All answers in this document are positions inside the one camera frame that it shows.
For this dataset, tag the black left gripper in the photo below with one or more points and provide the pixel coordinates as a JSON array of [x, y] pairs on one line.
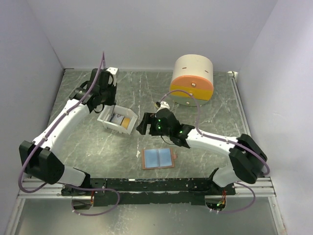
[[113, 86]]

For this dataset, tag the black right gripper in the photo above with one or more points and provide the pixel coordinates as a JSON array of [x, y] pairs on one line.
[[148, 118]]

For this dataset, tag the white card storage box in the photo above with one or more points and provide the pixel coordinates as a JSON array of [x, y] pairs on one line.
[[109, 111]]

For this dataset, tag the pink leather card holder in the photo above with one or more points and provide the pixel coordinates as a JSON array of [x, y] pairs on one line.
[[158, 158]]

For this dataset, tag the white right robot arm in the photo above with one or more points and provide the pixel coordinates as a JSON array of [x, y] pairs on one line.
[[246, 159]]

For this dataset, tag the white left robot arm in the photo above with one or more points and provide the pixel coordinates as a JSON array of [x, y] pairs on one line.
[[40, 157]]

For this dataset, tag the white card stack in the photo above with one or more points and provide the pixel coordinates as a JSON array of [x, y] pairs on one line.
[[117, 119]]

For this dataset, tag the gold card stack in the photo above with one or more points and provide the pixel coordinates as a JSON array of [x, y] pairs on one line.
[[125, 122]]

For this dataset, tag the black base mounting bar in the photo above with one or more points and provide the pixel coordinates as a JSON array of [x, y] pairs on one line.
[[156, 191]]

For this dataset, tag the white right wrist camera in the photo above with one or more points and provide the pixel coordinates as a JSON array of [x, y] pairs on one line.
[[162, 105]]

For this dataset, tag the aluminium right side rail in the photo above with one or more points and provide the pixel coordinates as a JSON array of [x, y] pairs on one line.
[[232, 75]]

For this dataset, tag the aluminium rail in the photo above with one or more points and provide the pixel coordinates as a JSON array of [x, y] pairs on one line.
[[232, 75], [262, 188]]

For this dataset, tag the aluminium front rail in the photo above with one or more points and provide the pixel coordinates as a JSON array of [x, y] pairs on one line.
[[262, 188]]

